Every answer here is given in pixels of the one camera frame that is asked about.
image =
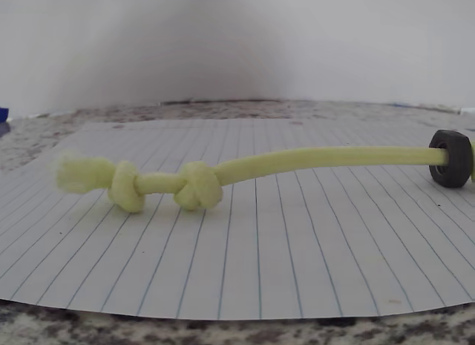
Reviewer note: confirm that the lined white paper sheet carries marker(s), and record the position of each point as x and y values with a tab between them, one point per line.
259	256

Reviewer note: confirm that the small blue block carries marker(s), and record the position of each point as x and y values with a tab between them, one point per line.
3	114

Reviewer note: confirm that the black hex nut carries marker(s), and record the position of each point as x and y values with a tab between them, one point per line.
460	144

